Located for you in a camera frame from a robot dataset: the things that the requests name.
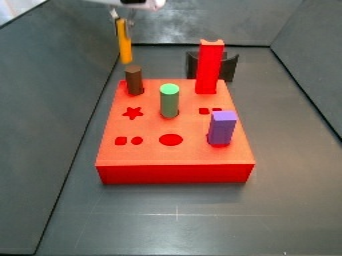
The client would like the green cylinder peg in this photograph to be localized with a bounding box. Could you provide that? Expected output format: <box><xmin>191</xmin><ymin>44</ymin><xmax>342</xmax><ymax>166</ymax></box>
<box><xmin>159</xmin><ymin>83</ymin><xmax>180</xmax><ymax>118</ymax></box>

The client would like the brown hexagonal peg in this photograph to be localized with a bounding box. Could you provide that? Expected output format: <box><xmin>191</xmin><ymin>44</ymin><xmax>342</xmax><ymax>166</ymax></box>
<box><xmin>124</xmin><ymin>65</ymin><xmax>144</xmax><ymax>95</ymax></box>

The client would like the purple rectangular peg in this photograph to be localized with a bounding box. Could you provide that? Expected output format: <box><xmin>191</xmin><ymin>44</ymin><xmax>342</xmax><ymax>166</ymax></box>
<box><xmin>207</xmin><ymin>110</ymin><xmax>237</xmax><ymax>145</ymax></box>

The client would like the red shape sorter board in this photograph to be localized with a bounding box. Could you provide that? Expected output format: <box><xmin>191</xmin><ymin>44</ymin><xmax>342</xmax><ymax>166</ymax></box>
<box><xmin>95</xmin><ymin>79</ymin><xmax>255</xmax><ymax>184</ymax></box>

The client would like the yellow oval peg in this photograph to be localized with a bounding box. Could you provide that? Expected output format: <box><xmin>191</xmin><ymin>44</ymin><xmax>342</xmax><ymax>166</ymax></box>
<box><xmin>116</xmin><ymin>18</ymin><xmax>132</xmax><ymax>64</ymax></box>

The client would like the tall red peg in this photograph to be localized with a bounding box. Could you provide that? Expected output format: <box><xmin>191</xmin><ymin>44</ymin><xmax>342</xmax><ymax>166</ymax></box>
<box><xmin>195</xmin><ymin>39</ymin><xmax>224</xmax><ymax>94</ymax></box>

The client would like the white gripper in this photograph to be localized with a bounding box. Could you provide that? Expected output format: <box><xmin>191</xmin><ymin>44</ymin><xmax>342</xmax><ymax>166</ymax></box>
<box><xmin>87</xmin><ymin>0</ymin><xmax>167</xmax><ymax>35</ymax></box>

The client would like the black curved holder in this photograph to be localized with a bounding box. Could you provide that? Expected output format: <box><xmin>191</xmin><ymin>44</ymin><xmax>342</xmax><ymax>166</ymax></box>
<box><xmin>185</xmin><ymin>51</ymin><xmax>239</xmax><ymax>82</ymax></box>

